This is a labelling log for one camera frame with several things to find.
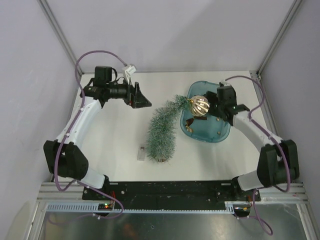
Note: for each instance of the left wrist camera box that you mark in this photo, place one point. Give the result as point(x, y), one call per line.
point(127, 72)

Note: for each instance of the small frosted christmas tree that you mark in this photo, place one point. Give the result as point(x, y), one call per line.
point(161, 133)

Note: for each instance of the clear plastic packet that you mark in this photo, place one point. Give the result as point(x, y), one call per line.
point(141, 155)

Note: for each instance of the right aluminium frame post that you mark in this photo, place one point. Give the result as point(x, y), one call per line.
point(284, 27)

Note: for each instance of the grey slotted cable duct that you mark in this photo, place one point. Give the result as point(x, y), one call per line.
point(97, 207)

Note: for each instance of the blue plastic tub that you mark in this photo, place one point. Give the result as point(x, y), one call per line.
point(204, 130)

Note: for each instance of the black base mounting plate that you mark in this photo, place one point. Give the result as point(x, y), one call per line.
point(172, 194)

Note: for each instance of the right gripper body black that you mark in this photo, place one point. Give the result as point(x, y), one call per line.
point(215, 106)

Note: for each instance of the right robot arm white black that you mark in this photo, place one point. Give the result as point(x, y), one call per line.
point(278, 158)

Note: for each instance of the large silver ribbed bauble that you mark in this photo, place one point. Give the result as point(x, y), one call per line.
point(199, 105)

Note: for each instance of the aluminium frame post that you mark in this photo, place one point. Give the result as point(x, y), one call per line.
point(284, 27)
point(57, 29)

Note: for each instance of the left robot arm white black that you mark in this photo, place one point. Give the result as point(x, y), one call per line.
point(63, 155)

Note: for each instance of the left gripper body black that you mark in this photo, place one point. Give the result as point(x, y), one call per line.
point(123, 91)

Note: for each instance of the left aluminium frame post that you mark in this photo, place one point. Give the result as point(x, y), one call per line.
point(57, 29)

